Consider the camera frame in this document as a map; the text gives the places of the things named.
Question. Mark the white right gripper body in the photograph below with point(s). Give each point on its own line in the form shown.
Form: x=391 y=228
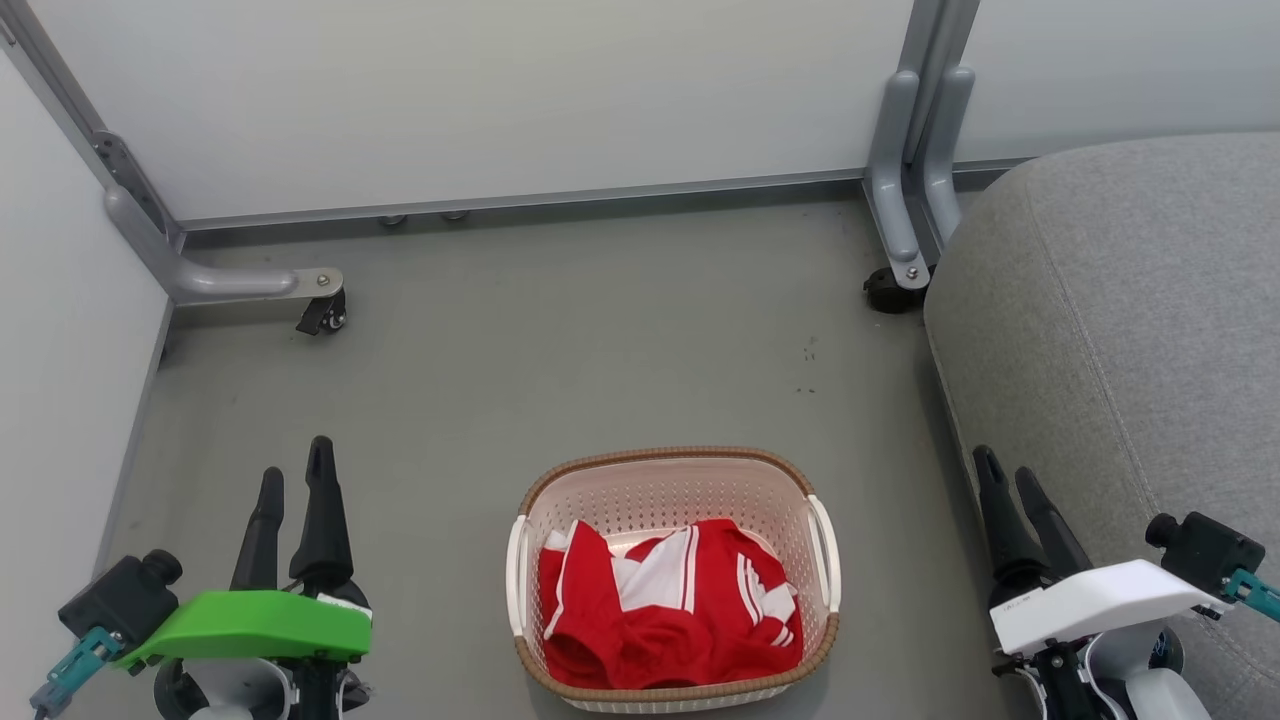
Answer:
x=1090 y=600

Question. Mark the red jersey white collar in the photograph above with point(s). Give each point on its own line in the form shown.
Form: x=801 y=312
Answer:
x=670 y=570

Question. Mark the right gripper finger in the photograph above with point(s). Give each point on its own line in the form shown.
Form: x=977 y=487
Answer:
x=1055 y=540
x=1008 y=540

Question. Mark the slanted grey partition post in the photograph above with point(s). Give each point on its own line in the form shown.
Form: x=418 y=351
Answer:
x=60 y=90

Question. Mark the teal right camera connector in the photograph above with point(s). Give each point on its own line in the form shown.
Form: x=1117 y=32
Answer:
x=1258 y=594

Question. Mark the white laundry basket brown rim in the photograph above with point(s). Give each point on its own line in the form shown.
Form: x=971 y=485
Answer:
x=660 y=490

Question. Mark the black caster with metal bracket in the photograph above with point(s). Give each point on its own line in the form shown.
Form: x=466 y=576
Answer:
x=322 y=312

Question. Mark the grey fabric sofa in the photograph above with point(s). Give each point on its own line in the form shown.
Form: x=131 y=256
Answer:
x=1130 y=330

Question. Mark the round black caster wheel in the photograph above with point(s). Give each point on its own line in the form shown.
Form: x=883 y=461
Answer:
x=890 y=292

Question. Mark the grey partition bottom rail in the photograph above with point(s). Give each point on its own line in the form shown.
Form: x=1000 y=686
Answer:
x=520 y=205

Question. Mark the teal left camera connector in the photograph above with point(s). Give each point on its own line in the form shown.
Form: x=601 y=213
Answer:
x=75 y=670

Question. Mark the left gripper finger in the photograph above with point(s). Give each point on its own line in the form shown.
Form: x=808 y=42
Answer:
x=322 y=530
x=262 y=540

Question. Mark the long grey partition foot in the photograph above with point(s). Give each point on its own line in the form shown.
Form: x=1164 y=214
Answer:
x=220 y=280

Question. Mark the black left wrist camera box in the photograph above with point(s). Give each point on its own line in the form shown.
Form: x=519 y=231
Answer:
x=120 y=598

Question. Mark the teal camera connector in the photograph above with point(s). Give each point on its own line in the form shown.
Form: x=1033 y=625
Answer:
x=1258 y=594
x=75 y=670

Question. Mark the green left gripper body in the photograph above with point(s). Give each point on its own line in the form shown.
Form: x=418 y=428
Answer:
x=260 y=625

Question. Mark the double grey partition foot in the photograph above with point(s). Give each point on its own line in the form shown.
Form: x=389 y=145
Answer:
x=905 y=170

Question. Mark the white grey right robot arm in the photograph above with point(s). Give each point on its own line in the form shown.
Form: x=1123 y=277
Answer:
x=1120 y=680

